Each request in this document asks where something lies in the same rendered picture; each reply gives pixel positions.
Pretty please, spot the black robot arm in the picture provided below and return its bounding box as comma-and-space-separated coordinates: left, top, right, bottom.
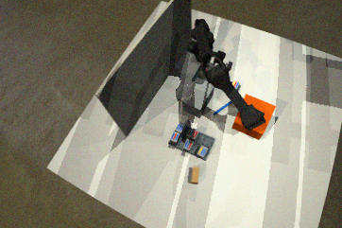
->
191, 19, 266, 131

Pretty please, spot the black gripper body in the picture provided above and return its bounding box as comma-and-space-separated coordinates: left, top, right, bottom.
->
187, 41, 226, 63

